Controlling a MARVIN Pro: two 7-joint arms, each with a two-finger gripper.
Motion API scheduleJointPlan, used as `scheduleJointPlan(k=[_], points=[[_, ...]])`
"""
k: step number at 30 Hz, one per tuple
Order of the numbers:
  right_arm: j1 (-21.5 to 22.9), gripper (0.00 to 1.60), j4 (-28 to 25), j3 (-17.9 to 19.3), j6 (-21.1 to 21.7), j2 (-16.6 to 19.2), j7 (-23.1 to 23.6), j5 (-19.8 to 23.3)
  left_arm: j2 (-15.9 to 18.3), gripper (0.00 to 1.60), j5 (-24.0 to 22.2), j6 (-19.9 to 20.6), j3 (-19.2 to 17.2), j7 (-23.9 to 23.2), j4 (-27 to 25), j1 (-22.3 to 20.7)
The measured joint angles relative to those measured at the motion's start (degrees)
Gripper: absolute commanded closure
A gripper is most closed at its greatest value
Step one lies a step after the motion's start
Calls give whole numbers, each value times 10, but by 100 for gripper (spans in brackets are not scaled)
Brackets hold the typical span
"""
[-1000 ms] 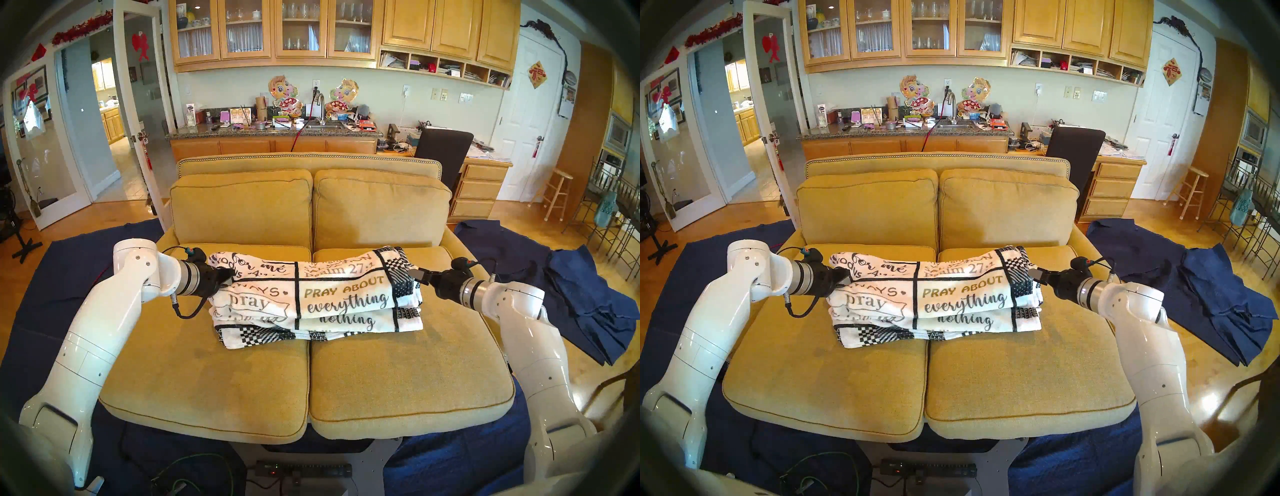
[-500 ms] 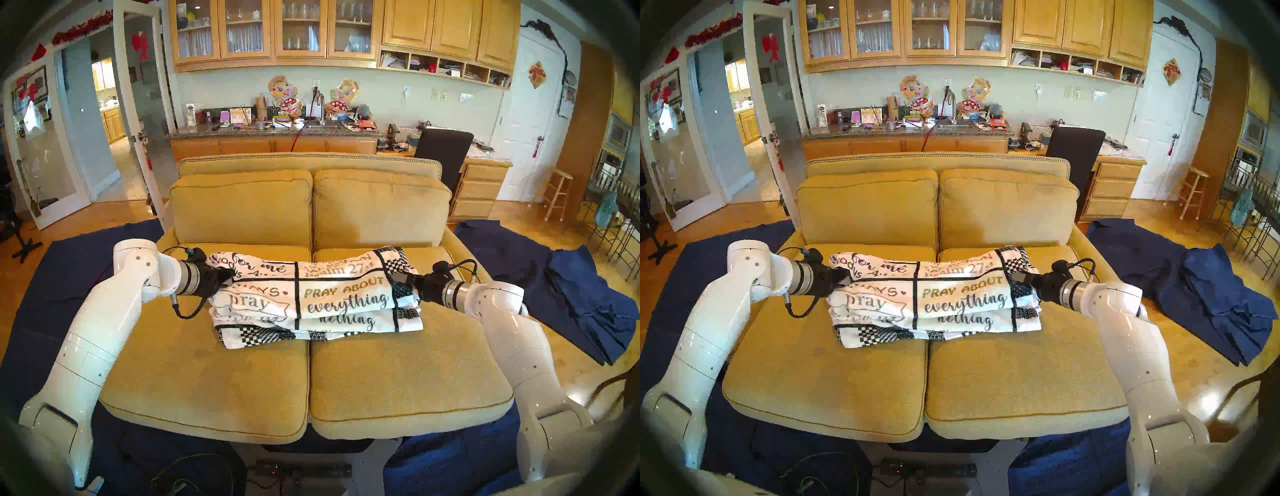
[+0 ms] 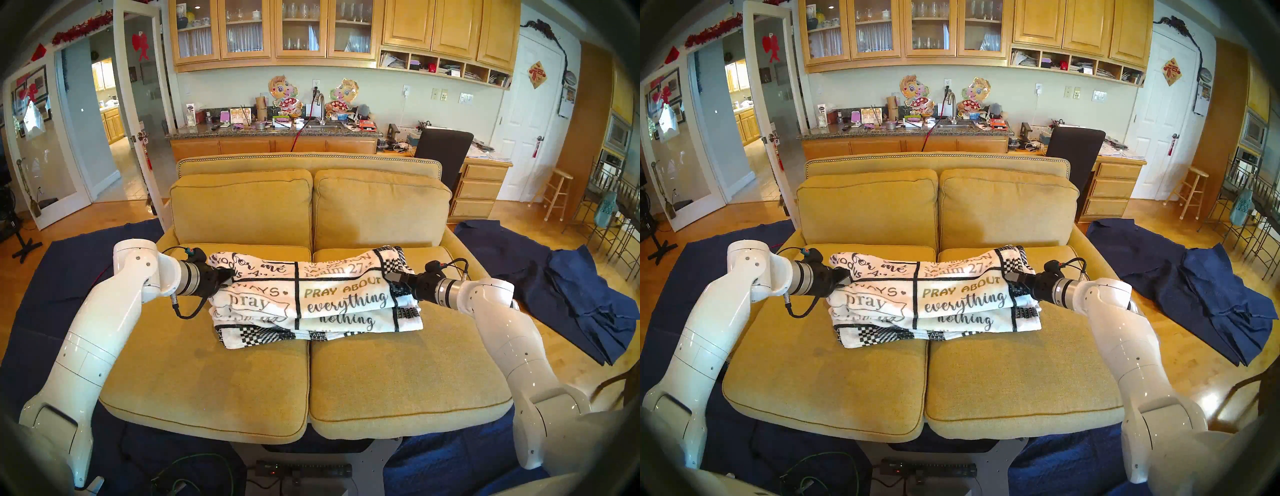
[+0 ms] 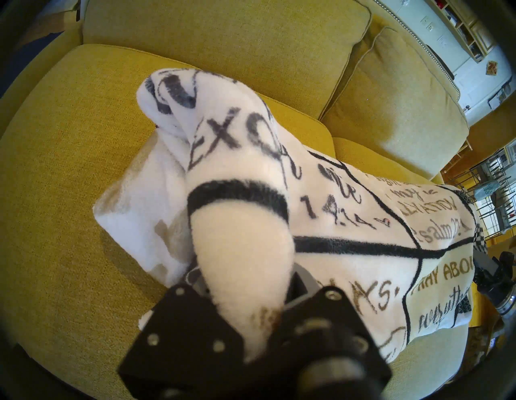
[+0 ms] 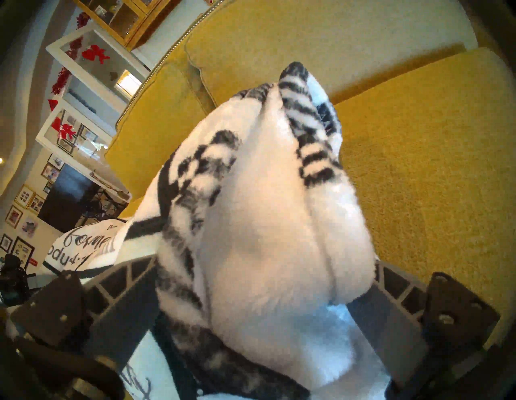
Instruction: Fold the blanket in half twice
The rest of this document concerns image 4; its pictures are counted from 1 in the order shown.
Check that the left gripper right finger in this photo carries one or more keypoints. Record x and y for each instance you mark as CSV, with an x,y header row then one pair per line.
x,y
330,342

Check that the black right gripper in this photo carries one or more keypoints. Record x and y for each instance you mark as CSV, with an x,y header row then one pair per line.
x,y
492,274

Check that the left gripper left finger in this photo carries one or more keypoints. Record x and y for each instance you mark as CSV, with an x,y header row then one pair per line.
x,y
185,342

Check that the white printed fleece blanket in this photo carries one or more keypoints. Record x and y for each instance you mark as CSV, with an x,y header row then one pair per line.
x,y
322,201

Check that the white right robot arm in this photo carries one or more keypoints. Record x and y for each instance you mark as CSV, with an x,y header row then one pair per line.
x,y
508,307

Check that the large navy moving blanket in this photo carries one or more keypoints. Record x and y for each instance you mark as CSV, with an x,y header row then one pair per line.
x,y
24,56

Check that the teal hanging cloth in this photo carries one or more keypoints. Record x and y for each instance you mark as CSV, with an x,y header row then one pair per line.
x,y
487,190

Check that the black metal rack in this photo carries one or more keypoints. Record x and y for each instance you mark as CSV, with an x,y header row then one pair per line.
x,y
496,189

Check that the wooden stool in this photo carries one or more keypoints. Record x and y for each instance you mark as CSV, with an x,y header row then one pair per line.
x,y
463,147

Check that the white panel door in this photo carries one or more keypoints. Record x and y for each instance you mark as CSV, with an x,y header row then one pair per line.
x,y
483,92

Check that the yellow sofa back cushion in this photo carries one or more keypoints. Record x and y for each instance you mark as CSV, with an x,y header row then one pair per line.
x,y
221,48
403,113

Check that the red gold diamond decoration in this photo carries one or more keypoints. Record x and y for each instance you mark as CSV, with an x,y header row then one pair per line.
x,y
492,67

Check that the wooden wall cabinets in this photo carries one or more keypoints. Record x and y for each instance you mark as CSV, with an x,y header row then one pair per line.
x,y
479,36

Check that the yellow fabric sofa frame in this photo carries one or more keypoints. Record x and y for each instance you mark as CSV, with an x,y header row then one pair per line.
x,y
28,88

